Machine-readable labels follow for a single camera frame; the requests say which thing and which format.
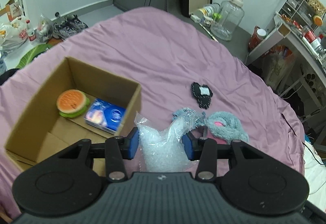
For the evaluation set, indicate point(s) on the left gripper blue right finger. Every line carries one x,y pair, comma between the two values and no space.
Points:
191,146

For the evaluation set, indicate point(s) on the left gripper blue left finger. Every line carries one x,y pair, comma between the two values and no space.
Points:
131,143

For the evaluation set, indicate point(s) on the clear bag of white beads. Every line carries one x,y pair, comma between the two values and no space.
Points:
163,151

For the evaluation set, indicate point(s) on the small grey blue fabric piece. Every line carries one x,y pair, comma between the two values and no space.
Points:
189,114

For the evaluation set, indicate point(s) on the grey pink plush toy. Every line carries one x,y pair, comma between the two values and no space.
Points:
226,126

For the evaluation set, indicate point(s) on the blue Vinda tissue pack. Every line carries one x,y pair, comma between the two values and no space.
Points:
104,115

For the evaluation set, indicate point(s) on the black stitched felt toy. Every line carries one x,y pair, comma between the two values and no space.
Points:
202,94

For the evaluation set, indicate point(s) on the burger plush toy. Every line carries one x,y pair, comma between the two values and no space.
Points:
72,103

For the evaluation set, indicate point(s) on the brown cardboard box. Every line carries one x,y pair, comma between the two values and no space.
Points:
41,131

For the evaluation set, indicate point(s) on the pink bed sheet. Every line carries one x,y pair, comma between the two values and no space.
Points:
256,182

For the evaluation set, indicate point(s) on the green cartoon floor mat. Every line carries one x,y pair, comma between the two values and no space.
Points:
32,54

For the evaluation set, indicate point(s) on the grey sneakers pair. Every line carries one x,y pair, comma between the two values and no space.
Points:
69,26

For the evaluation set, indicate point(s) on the large clear water jug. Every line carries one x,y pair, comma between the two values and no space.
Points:
229,16

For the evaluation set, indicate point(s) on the tied clear trash bag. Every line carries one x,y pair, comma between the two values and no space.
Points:
44,31

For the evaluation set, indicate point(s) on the white desk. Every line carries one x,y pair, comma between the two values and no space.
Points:
301,52

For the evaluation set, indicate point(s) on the small bottle red label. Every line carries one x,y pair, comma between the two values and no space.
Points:
30,31

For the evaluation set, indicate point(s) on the white plastic shopping bag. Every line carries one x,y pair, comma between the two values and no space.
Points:
13,34

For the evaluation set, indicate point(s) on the grey desktop drawer organizer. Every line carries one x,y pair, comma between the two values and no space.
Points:
299,11

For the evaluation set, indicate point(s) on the small orange cardboard box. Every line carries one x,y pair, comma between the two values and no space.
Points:
11,10

